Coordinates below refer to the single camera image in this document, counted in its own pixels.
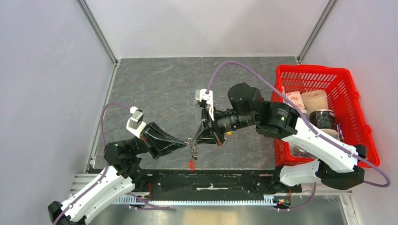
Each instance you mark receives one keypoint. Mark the toilet paper roll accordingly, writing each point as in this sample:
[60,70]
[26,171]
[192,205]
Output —
[315,100]

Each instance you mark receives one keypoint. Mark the white cable duct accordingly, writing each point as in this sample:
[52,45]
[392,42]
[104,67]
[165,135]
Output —
[268,200]

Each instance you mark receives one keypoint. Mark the right aluminium frame post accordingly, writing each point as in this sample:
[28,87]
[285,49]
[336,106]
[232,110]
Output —
[316,30]

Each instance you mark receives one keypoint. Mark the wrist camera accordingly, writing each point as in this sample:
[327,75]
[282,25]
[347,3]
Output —
[136,119]
[204,100]

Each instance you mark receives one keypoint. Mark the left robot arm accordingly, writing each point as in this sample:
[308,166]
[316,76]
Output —
[121,176]

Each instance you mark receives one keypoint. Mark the aluminium frame post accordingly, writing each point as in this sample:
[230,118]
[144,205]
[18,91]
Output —
[97,31]
[316,30]

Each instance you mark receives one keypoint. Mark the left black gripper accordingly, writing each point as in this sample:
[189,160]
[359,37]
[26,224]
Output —
[152,136]

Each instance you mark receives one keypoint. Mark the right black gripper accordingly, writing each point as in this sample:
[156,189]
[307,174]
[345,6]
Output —
[211,125]

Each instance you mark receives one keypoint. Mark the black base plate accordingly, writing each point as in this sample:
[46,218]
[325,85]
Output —
[211,184]

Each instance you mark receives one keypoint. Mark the left aluminium frame post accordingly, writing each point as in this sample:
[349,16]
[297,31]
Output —
[97,31]

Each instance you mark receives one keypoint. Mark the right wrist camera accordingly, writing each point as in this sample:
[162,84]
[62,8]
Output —
[204,100]

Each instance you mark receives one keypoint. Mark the white red carton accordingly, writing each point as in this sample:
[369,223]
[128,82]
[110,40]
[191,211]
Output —
[296,98]

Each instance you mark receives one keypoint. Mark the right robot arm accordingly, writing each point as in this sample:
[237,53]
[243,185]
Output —
[335,164]

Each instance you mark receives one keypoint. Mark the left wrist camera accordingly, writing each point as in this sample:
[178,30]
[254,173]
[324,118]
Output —
[136,119]

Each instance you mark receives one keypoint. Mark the red plastic basket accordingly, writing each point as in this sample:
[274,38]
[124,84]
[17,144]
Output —
[342,97]

